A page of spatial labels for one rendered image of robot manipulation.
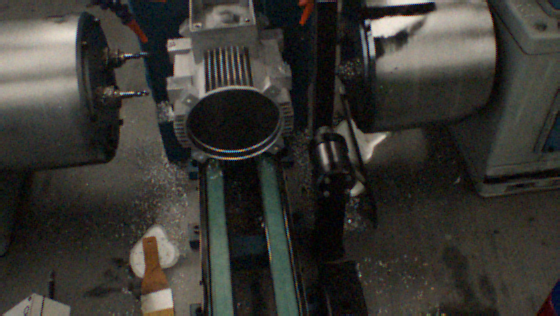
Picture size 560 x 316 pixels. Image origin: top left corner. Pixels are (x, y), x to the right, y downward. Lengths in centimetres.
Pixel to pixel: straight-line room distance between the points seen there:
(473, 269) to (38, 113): 73
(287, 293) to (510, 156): 47
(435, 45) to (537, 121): 24
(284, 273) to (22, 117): 44
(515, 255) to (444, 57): 37
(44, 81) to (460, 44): 61
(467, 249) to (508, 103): 26
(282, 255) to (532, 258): 44
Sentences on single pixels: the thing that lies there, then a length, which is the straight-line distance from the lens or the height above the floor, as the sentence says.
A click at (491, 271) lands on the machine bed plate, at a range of 103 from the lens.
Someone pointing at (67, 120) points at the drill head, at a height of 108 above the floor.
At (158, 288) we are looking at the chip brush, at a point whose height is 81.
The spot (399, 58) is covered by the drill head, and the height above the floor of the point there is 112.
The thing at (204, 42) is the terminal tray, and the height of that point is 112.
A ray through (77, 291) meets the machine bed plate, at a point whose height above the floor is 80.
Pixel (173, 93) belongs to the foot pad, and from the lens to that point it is 90.
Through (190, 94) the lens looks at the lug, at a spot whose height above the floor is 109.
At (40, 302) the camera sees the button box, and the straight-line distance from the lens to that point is 70.
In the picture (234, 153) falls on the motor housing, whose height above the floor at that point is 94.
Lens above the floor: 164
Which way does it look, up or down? 47 degrees down
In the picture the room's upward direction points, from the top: 3 degrees counter-clockwise
